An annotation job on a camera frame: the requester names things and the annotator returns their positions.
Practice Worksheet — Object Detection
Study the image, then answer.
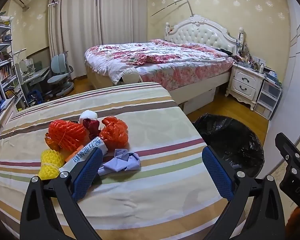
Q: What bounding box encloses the person's right forearm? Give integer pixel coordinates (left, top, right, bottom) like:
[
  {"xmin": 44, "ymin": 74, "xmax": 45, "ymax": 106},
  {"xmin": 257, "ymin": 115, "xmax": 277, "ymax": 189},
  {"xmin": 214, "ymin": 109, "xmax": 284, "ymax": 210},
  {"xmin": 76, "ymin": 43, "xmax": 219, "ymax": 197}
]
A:
[{"xmin": 289, "ymin": 204, "xmax": 300, "ymax": 233}]

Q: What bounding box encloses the red mesh net bag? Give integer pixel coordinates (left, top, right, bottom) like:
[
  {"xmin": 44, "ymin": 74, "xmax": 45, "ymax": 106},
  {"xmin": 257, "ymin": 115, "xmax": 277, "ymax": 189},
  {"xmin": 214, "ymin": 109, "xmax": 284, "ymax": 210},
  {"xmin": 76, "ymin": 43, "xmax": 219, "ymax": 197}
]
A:
[{"xmin": 48, "ymin": 120, "xmax": 88, "ymax": 153}]

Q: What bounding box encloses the white nightstand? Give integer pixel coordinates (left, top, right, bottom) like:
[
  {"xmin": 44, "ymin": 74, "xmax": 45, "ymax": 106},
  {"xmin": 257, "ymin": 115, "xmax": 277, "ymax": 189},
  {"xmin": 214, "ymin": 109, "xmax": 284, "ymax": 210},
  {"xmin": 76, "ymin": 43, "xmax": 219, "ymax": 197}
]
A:
[{"xmin": 225, "ymin": 62, "xmax": 267, "ymax": 110}]

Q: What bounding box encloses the white toothpaste tube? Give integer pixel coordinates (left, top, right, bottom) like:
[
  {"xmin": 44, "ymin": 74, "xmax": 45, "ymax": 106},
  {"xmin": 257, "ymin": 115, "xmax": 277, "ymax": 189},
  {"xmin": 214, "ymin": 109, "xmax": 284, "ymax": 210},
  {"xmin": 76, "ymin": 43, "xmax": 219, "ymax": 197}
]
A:
[{"xmin": 59, "ymin": 136, "xmax": 108, "ymax": 178}]

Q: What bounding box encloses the yellow foam fruit net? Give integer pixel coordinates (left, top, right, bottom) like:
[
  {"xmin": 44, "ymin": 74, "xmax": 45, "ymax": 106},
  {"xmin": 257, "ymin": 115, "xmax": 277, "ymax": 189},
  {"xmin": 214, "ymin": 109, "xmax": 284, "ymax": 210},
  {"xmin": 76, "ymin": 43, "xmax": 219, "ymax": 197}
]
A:
[{"xmin": 39, "ymin": 149, "xmax": 67, "ymax": 180}]

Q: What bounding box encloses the clutter of small bottles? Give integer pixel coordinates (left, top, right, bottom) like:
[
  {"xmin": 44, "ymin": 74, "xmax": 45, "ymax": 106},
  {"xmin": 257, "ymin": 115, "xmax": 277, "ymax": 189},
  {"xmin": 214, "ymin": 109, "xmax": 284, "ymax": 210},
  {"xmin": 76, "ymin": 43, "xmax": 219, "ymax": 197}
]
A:
[{"xmin": 234, "ymin": 52, "xmax": 268, "ymax": 73}]

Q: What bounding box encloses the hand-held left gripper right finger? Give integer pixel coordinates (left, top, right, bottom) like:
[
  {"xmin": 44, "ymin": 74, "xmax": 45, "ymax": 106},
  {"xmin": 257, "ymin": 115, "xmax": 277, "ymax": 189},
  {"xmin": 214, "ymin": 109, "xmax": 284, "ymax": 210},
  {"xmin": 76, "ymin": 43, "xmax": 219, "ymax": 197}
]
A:
[{"xmin": 201, "ymin": 145, "xmax": 286, "ymax": 240}]

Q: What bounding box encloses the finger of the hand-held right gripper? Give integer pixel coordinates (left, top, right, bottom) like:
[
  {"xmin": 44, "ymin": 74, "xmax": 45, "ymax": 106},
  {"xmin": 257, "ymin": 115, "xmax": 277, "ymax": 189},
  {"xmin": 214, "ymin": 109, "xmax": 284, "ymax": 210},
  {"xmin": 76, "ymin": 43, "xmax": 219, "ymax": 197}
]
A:
[{"xmin": 275, "ymin": 132, "xmax": 300, "ymax": 167}]

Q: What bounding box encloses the orange paper wrapper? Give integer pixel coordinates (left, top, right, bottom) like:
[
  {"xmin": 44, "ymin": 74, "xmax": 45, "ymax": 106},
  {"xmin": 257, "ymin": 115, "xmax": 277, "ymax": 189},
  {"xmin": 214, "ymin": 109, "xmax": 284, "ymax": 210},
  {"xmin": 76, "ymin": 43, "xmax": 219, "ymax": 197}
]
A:
[{"xmin": 65, "ymin": 145, "xmax": 84, "ymax": 162}]

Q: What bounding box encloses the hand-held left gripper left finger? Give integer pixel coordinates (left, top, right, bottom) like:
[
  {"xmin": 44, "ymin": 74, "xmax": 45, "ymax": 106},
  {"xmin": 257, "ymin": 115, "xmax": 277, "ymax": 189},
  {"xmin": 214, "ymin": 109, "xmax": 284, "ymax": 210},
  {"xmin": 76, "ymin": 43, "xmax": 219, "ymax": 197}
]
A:
[{"xmin": 20, "ymin": 146, "xmax": 104, "ymax": 240}]

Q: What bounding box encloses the pink floral duvet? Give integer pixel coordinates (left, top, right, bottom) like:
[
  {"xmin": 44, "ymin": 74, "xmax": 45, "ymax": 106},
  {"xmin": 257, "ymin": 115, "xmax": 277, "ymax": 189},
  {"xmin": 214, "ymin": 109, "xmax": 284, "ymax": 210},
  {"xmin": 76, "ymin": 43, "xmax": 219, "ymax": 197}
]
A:
[{"xmin": 84, "ymin": 39, "xmax": 234, "ymax": 90}]

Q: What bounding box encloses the black trash bag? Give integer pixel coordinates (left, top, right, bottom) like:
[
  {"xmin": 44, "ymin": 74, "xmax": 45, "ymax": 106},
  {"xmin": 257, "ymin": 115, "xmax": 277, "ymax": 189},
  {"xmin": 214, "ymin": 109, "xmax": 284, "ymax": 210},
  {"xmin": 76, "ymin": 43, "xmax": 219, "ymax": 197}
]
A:
[{"xmin": 192, "ymin": 113, "xmax": 265, "ymax": 178}]

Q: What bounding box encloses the dark red crumpled cloth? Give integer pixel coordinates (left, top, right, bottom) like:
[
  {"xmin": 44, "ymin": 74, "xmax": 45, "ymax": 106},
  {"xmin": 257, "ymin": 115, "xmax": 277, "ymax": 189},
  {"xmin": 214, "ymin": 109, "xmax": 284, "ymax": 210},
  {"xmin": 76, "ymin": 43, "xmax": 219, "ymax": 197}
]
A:
[{"xmin": 83, "ymin": 119, "xmax": 102, "ymax": 140}]

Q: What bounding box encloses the white desk lamp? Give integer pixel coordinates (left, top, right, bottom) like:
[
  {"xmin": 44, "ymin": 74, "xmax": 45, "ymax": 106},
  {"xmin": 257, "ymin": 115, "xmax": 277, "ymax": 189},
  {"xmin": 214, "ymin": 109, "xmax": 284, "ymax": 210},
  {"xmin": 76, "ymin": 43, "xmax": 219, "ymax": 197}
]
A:
[{"xmin": 14, "ymin": 49, "xmax": 28, "ymax": 85}]

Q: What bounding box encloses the lilac cloth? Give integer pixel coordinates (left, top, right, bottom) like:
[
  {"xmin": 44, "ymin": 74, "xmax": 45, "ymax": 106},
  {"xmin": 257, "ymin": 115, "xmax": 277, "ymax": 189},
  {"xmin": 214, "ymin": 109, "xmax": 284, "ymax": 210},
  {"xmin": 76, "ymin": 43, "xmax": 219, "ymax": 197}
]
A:
[{"xmin": 97, "ymin": 149, "xmax": 141, "ymax": 177}]

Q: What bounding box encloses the white under-bed storage box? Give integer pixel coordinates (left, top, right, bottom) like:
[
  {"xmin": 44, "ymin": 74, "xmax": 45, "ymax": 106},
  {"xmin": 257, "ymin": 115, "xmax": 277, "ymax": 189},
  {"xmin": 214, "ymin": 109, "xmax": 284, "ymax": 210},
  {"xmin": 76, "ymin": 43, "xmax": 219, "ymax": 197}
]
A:
[{"xmin": 180, "ymin": 87, "xmax": 217, "ymax": 114}]

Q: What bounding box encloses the clear plastic drawer unit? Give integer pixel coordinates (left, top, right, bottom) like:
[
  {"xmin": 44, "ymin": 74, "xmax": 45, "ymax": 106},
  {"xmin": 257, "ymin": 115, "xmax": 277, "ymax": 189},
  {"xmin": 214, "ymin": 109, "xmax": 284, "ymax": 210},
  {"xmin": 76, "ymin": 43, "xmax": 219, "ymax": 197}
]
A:
[{"xmin": 254, "ymin": 79, "xmax": 282, "ymax": 120}]

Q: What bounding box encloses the orange plastic bag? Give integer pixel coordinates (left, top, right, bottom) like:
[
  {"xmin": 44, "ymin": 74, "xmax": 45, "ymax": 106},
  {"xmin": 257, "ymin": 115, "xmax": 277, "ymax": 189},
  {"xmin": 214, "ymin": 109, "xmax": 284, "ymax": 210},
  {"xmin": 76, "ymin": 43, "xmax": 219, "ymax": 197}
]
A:
[{"xmin": 99, "ymin": 116, "xmax": 129, "ymax": 150}]

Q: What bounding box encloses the white upholstered bed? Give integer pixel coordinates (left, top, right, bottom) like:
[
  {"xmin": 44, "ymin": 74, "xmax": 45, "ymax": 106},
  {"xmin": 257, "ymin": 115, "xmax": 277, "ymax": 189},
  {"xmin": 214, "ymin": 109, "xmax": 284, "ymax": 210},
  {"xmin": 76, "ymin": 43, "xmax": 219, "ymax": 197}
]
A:
[{"xmin": 84, "ymin": 15, "xmax": 245, "ymax": 114}]

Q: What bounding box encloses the beige striped curtain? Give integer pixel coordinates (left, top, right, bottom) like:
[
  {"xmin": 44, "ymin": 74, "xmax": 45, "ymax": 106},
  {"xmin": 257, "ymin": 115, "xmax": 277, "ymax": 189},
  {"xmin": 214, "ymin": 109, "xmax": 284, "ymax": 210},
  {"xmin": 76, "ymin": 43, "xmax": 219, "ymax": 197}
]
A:
[
  {"xmin": 48, "ymin": 0, "xmax": 100, "ymax": 79},
  {"xmin": 97, "ymin": 0, "xmax": 148, "ymax": 46}
]

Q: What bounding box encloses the thin metal pole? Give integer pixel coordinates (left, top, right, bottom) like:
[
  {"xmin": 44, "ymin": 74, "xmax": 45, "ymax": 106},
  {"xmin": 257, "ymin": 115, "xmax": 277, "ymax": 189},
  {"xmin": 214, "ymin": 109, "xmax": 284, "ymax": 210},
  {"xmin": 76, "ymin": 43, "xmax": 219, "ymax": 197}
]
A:
[{"xmin": 151, "ymin": 0, "xmax": 194, "ymax": 18}]

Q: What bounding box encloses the striped tablecloth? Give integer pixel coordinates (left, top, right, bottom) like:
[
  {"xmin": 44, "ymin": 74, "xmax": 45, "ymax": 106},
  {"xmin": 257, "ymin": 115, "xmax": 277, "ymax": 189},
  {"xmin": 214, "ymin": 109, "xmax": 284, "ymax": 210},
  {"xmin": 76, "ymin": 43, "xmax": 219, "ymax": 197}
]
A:
[{"xmin": 0, "ymin": 82, "xmax": 248, "ymax": 240}]

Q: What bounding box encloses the grey study desk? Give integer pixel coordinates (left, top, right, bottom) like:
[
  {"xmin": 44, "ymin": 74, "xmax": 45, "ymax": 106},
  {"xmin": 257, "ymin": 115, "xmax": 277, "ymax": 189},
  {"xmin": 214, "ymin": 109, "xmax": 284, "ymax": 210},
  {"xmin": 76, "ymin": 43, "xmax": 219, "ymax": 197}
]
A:
[{"xmin": 20, "ymin": 66, "xmax": 52, "ymax": 105}]

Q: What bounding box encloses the light blue desk chair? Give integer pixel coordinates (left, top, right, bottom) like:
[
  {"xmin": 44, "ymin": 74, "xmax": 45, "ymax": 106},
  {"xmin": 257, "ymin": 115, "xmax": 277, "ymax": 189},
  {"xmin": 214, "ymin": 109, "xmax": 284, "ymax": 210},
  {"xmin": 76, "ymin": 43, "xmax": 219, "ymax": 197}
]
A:
[{"xmin": 47, "ymin": 52, "xmax": 75, "ymax": 97}]

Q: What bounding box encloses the white paper ball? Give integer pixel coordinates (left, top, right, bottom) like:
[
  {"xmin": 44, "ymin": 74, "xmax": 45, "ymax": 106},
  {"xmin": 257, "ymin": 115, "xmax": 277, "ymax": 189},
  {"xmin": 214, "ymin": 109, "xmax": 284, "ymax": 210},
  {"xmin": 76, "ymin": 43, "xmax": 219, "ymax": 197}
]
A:
[{"xmin": 79, "ymin": 110, "xmax": 98, "ymax": 123}]

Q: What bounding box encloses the crumpled orange packet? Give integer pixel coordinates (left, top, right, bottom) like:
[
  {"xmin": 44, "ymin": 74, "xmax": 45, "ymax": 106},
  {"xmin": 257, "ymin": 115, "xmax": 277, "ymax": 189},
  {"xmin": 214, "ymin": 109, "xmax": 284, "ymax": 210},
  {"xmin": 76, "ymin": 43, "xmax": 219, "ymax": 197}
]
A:
[{"xmin": 44, "ymin": 132, "xmax": 60, "ymax": 152}]

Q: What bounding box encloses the white bookshelf with books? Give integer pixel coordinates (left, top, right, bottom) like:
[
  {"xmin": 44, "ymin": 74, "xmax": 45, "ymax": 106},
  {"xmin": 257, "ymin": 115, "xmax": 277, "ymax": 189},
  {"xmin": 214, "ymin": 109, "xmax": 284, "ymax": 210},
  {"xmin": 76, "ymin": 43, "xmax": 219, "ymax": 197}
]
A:
[{"xmin": 0, "ymin": 15, "xmax": 28, "ymax": 110}]

